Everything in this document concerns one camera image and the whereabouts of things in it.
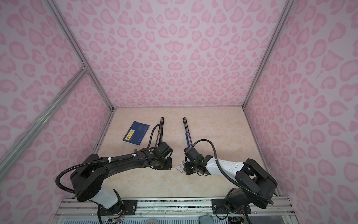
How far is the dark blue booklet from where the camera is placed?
1.02 metres

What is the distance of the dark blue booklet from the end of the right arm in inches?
16.5

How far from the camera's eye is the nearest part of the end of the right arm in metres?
0.63
